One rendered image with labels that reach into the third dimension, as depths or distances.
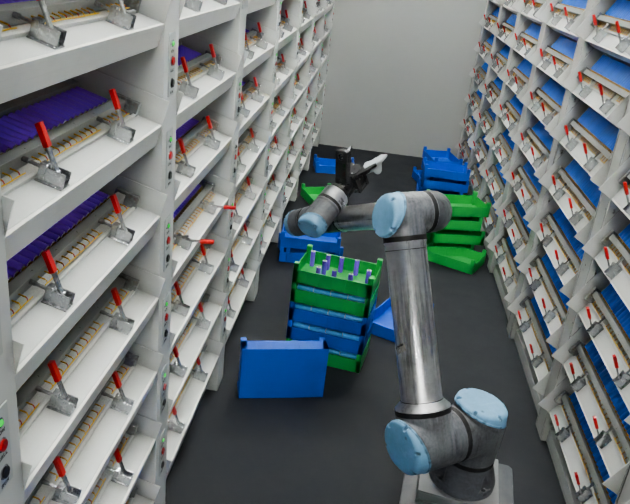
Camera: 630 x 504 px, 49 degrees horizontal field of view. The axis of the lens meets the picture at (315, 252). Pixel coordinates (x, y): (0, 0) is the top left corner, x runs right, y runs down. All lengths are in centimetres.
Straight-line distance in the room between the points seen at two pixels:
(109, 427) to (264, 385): 106
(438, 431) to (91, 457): 88
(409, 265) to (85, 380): 90
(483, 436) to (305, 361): 74
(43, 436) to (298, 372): 141
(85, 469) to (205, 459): 88
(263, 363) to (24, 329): 145
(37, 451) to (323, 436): 136
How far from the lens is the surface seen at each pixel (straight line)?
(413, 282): 182
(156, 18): 139
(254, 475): 219
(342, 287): 254
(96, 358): 134
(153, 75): 141
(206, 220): 198
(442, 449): 189
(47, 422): 120
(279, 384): 248
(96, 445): 145
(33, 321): 108
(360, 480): 223
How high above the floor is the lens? 145
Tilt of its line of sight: 23 degrees down
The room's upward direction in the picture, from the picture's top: 7 degrees clockwise
